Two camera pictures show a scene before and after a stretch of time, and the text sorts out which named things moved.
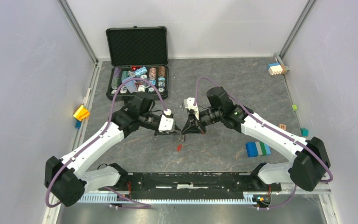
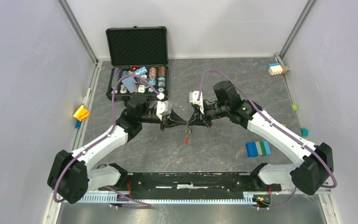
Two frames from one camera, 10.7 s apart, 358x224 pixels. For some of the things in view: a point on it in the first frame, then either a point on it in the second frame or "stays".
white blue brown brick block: [276, 68] stays
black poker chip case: [137, 52] stays
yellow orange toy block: [81, 113] stays
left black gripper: [164, 133] to [167, 122]
